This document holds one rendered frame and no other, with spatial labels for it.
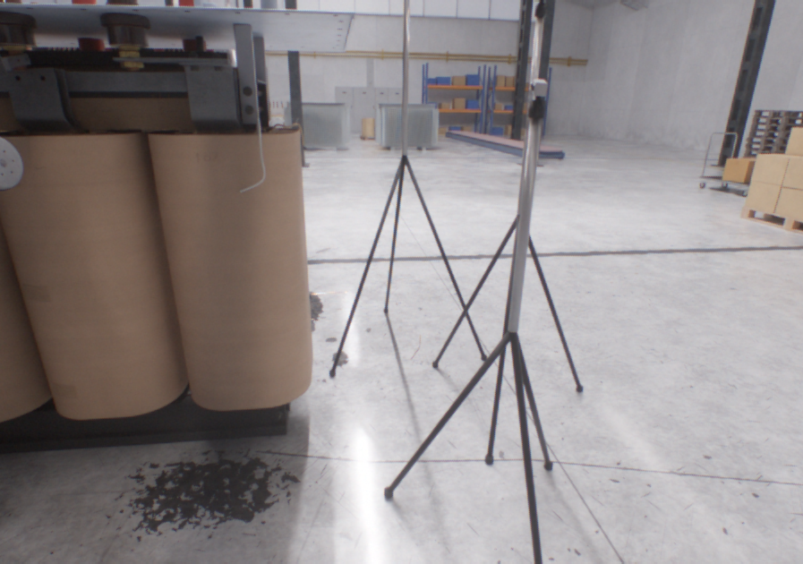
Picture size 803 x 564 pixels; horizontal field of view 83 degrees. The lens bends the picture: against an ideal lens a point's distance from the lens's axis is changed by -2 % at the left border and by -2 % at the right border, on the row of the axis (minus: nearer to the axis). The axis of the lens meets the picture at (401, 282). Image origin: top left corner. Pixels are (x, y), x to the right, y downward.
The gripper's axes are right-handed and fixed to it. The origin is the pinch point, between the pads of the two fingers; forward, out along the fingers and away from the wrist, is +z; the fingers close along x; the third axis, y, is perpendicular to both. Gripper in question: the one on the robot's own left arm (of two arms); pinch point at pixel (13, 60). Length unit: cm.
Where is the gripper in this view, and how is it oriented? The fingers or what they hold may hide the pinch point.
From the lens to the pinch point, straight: 155.4
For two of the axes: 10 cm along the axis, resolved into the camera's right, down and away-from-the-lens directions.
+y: -0.3, -8.4, -5.4
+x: -9.8, -0.9, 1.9
